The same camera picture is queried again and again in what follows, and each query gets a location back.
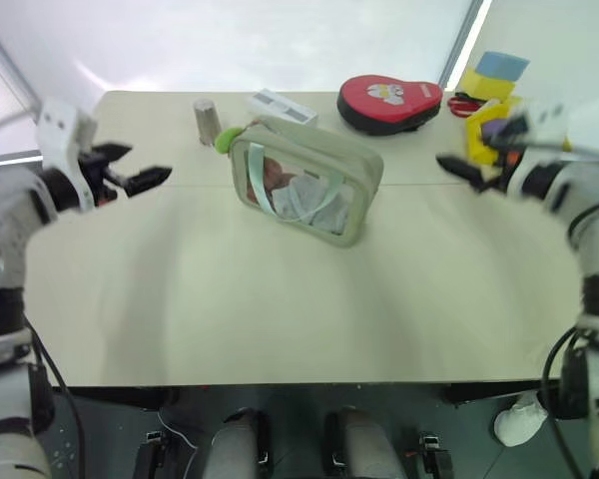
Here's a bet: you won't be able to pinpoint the beige cylinder cup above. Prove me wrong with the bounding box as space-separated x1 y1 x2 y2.
193 98 221 147

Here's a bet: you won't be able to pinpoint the light grey cloth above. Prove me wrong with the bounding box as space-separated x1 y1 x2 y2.
272 174 353 236

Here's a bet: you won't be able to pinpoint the red black pouch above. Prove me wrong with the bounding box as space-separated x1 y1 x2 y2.
335 75 443 136

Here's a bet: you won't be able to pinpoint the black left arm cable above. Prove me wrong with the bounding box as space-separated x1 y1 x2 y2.
22 313 87 479

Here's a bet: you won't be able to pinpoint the blue sponge block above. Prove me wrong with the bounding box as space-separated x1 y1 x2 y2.
476 50 531 81

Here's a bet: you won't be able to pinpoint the white crumpled lump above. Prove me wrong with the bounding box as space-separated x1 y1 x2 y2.
493 391 548 447

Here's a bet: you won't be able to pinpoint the thin white cable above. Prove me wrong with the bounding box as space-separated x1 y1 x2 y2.
158 403 212 463

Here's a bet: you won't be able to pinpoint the white rectangular box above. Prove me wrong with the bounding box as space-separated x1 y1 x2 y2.
244 88 320 129

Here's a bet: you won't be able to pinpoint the red-handled scissors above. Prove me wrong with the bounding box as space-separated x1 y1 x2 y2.
447 92 488 120

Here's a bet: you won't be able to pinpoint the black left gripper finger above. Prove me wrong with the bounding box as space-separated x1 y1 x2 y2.
124 167 174 200
92 143 134 163

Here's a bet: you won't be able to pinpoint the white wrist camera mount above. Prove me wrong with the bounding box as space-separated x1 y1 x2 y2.
525 101 576 152
35 98 97 209

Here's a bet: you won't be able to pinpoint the clear beige-trimmed toiletry bag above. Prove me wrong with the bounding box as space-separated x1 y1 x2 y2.
229 115 384 249

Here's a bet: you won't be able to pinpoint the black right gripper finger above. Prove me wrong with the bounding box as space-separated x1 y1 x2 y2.
481 116 528 145
435 154 483 188

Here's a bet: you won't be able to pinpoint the yellow plastic holder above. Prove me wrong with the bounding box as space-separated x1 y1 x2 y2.
464 97 524 169

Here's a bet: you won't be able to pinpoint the black floor bracket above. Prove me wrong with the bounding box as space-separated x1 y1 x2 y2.
132 429 167 479
416 432 454 479

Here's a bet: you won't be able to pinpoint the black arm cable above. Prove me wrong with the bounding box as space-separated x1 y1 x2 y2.
22 313 87 479
541 323 593 479

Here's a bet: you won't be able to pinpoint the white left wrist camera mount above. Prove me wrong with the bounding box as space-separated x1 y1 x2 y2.
35 98 97 209

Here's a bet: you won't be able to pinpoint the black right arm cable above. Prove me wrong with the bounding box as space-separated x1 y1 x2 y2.
541 323 593 479

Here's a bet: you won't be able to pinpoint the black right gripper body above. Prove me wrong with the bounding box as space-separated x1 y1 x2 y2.
473 146 524 196

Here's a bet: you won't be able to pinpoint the yellow sponge block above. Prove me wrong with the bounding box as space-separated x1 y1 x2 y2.
459 67 516 104

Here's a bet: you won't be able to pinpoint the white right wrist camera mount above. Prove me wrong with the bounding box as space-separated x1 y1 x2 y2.
525 101 576 152

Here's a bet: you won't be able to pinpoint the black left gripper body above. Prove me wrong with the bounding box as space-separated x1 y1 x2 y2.
78 154 127 208

